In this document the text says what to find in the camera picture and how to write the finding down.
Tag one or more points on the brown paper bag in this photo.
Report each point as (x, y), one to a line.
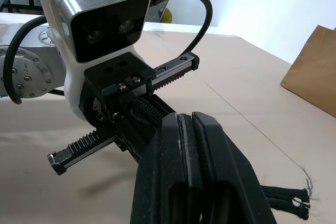
(313, 69)

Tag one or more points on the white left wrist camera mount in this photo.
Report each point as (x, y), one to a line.
(105, 19)

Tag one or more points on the yellow round object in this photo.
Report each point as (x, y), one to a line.
(167, 15)

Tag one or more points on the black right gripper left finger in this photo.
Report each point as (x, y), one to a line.
(157, 171)

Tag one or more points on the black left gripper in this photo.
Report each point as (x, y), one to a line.
(128, 77)

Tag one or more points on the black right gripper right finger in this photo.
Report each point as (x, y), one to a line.
(231, 171)

